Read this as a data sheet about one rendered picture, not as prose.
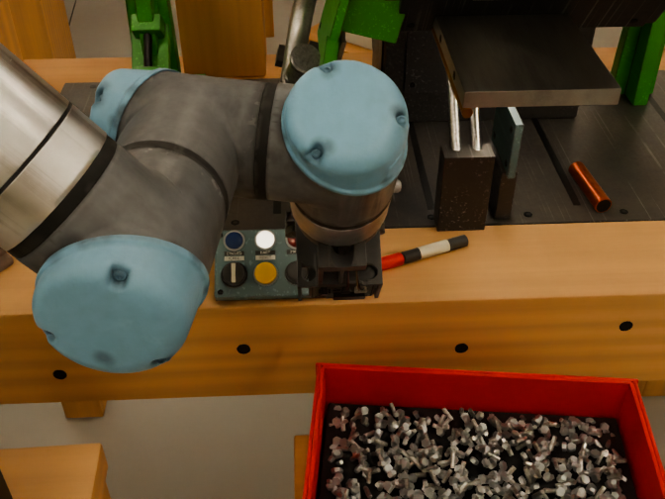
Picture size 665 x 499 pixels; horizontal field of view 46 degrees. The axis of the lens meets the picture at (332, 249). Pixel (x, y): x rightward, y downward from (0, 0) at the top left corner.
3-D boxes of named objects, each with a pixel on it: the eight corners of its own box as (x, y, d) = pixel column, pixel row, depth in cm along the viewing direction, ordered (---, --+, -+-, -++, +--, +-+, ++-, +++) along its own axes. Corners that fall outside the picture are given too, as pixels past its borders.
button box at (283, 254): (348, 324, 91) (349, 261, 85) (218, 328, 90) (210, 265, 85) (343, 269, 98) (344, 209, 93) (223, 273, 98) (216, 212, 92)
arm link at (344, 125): (277, 41, 47) (422, 56, 47) (284, 122, 57) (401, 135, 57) (260, 164, 44) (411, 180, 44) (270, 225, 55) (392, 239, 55)
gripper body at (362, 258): (295, 302, 70) (291, 266, 59) (292, 211, 73) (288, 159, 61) (380, 299, 70) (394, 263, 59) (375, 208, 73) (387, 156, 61)
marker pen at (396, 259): (461, 242, 97) (462, 231, 96) (468, 249, 96) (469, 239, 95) (366, 268, 93) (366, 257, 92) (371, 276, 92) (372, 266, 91)
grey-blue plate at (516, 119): (511, 222, 100) (528, 124, 92) (496, 222, 100) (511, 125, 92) (496, 180, 108) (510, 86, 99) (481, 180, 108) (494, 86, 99)
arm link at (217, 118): (56, 127, 43) (258, 149, 43) (116, 41, 52) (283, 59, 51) (74, 241, 48) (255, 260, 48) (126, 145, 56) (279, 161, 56)
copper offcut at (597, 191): (610, 212, 102) (614, 198, 101) (593, 213, 102) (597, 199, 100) (582, 173, 109) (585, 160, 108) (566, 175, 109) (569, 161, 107)
